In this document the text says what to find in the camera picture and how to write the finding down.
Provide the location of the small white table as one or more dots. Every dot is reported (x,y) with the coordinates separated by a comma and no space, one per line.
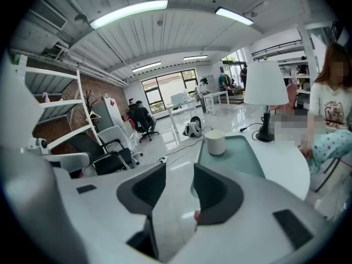
(217,93)

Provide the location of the white black floor machine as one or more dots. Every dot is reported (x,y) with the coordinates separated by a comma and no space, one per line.
(193,128)

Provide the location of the black framed window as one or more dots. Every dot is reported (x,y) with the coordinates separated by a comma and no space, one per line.
(165,89)

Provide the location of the grey cabinet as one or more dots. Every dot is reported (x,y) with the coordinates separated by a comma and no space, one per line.
(107,114)

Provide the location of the grey-green tray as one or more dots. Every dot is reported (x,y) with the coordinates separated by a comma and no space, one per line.
(239,158)

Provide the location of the clothes rack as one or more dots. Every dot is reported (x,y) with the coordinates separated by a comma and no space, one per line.
(228,84)

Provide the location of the pink chair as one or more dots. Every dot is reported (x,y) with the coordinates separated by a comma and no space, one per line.
(292,95)

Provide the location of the white box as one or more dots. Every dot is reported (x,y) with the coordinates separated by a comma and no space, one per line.
(180,98)

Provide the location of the white shelf unit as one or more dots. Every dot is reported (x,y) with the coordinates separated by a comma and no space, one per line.
(55,74)

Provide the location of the cream ceramic mug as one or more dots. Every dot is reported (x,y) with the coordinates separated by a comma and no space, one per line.
(215,143)

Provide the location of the long white table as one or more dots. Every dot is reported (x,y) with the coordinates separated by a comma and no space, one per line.
(181,106)

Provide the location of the black coat tree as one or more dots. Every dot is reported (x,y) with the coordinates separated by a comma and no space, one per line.
(88,103)

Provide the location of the white storage shelf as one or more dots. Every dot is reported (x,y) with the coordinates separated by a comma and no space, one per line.
(302,77)

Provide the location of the round white side table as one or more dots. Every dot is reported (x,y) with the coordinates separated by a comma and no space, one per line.
(286,164)

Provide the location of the white power strip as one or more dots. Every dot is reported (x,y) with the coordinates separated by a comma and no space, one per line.
(163,159)

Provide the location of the black rolling office chair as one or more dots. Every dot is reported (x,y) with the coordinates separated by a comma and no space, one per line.
(143,128)

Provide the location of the white office chair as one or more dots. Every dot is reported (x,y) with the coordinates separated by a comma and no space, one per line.
(115,133)

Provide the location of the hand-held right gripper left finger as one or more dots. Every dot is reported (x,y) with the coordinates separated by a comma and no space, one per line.
(143,194)

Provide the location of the black mesh chair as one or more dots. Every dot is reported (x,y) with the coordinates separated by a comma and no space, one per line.
(112,162)

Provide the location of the ceiling light bar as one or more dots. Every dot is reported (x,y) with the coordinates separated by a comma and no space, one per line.
(195,57)
(233,15)
(145,67)
(129,14)

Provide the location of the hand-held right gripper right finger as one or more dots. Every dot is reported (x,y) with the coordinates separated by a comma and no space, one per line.
(220,199)

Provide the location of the ceiling air vent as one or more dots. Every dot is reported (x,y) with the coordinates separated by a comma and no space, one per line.
(49,15)

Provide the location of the white fisheye camera module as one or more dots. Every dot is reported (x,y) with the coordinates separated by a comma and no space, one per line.
(37,144)

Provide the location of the person's right hand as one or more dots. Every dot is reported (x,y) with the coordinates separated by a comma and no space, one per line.
(197,217)

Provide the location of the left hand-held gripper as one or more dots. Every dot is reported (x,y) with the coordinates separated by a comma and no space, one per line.
(71,161)

